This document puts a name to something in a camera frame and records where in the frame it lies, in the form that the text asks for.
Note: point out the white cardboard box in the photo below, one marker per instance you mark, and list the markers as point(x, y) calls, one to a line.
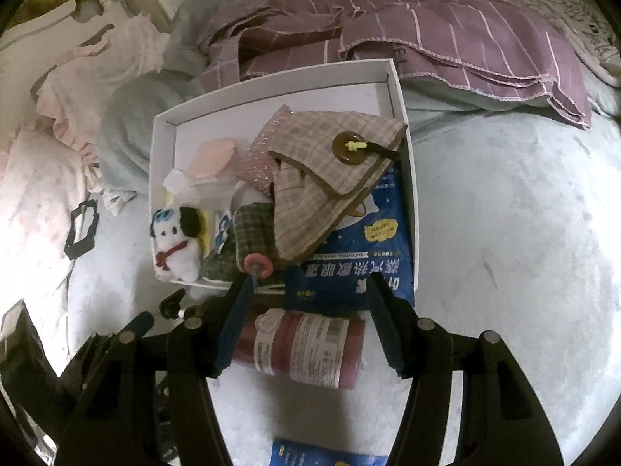
point(271, 92)

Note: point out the pink glitter cloth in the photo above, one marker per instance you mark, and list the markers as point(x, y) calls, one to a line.
point(257, 155)

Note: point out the blue eye mask packet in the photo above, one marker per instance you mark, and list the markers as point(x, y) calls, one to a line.
point(315, 454)
point(349, 272)

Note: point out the pink ruffled pillow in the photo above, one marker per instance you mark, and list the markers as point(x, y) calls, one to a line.
point(97, 77)

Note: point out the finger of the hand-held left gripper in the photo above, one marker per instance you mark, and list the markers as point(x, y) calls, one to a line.
point(141, 324)

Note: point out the purple striped cloth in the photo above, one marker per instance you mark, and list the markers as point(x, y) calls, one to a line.
point(436, 24)

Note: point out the maroon pump bottle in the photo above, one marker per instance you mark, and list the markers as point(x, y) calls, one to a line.
point(310, 344)

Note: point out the pastel rounded soft pad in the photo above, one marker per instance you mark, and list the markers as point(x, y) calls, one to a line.
point(211, 155)

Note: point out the white patterned cloth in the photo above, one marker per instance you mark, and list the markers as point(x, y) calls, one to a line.
point(596, 34)

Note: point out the white plush dog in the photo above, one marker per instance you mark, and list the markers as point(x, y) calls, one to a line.
point(177, 252)

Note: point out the black plastic clip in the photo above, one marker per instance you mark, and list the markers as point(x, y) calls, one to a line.
point(77, 252)

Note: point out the white bed headboard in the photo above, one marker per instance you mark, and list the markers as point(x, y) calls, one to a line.
point(48, 14)

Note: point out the grey blanket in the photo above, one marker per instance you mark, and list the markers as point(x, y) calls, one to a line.
point(140, 121)

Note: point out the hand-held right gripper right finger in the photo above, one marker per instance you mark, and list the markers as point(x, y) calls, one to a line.
point(388, 325)

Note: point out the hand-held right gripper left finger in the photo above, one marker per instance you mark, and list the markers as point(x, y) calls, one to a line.
point(233, 330)

